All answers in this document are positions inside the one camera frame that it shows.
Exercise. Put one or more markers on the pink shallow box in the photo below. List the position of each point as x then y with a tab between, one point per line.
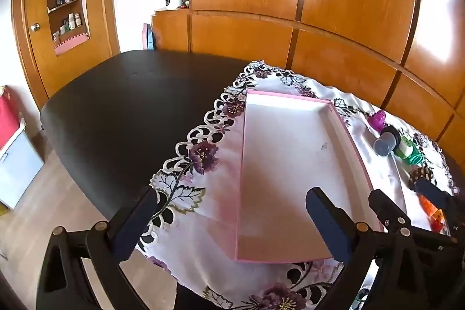
287	157

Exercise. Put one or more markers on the wooden cabinet with shelf niche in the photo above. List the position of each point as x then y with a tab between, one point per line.
32	59

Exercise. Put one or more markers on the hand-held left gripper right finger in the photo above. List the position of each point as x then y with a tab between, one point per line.
327	223

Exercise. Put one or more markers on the metal door knob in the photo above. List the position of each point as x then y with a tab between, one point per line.
35	26

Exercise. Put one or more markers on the red box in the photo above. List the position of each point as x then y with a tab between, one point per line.
7	117

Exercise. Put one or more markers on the orange knobby toy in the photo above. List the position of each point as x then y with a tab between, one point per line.
428	206

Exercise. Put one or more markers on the green and white container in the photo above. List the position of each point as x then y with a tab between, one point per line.
408	150

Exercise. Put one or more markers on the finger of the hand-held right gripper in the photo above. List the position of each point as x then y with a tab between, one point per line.
434	194
383	208

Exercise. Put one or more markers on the wooden wardrobe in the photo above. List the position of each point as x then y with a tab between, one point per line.
327	5

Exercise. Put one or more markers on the pink and blue board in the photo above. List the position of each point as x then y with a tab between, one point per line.
149	37

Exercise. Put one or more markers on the red toy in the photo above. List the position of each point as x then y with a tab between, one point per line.
437	223

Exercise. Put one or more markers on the white floral embroidered tablecloth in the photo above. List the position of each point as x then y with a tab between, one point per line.
214	197

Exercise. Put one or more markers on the pink lace shelf trim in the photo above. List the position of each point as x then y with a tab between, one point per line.
71	43

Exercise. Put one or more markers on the row of small bottles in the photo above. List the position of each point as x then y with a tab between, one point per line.
72	21

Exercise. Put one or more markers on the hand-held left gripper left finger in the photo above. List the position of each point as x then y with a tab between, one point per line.
132	226

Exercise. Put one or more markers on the brown pine cone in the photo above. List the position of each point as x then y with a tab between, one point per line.
417	175

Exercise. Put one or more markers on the grey bottle with black cap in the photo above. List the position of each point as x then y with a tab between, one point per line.
385	143

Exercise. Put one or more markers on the white storage box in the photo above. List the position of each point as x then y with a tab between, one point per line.
18	168

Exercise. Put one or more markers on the purple perforated strainer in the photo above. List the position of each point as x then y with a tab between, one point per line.
376	121

